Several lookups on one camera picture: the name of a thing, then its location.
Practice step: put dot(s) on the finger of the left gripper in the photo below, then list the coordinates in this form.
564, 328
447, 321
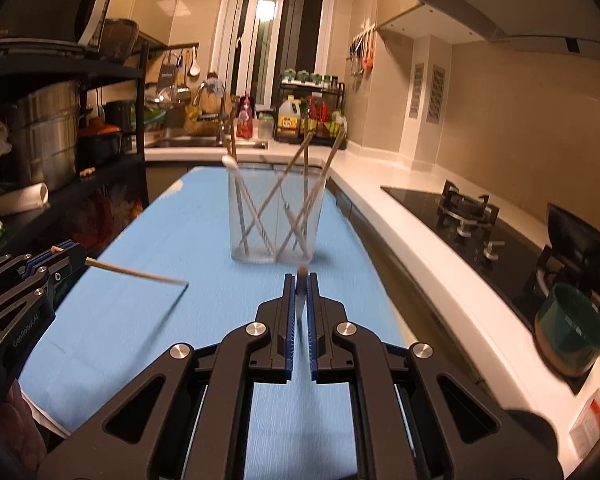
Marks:
59, 262
38, 289

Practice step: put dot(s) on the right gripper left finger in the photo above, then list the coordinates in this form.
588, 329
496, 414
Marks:
187, 414

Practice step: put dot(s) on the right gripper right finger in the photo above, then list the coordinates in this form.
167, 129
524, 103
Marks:
415, 415

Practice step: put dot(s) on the white ceramic spoon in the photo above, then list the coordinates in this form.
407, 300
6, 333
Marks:
232, 166

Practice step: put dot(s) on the wooden chopstick crossing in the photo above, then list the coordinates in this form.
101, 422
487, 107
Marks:
280, 179

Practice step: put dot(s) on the steel kitchen sink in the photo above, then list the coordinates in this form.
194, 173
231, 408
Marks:
207, 142

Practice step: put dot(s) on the chrome kitchen faucet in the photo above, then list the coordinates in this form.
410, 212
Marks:
214, 102

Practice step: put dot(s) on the person left hand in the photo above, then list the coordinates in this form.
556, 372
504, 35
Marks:
18, 430

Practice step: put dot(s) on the white paper roll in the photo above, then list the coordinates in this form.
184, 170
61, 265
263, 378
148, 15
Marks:
32, 197

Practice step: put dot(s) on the blue table cloth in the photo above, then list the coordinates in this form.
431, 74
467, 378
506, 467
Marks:
111, 326

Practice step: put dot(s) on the black storage shelf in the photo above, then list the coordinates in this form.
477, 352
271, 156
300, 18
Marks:
25, 68

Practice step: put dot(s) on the stacked steel pots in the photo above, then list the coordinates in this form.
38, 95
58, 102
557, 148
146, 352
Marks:
43, 131

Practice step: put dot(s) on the orange pot lid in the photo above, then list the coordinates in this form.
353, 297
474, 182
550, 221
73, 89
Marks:
96, 127

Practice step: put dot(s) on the black gas stove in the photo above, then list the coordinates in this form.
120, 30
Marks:
520, 272

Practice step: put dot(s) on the green ceramic bowl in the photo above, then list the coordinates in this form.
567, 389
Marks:
567, 331

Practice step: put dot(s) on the metal box grater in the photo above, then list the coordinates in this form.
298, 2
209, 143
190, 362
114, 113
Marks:
168, 70

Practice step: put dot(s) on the wooden cutting board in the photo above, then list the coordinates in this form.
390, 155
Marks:
196, 125

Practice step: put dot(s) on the clear plastic utensil holder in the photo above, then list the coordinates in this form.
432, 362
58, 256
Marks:
260, 178

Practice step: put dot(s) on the black wok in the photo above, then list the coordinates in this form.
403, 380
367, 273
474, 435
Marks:
577, 243

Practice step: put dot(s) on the red dish soap bottle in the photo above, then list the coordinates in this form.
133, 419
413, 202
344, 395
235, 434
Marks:
244, 119

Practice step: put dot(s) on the white hanging ladle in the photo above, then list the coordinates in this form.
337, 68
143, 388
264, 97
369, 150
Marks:
193, 66

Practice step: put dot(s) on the glass jar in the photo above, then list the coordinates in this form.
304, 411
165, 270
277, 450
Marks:
266, 125

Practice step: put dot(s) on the yellow oil jug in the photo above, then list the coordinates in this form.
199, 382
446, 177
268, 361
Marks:
289, 115

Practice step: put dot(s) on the black condiment rack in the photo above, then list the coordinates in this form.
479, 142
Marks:
321, 103

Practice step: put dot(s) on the window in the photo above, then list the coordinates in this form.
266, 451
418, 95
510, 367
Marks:
256, 40

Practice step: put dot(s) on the hanging utensils on rail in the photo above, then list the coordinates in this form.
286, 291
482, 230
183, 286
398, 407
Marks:
362, 52

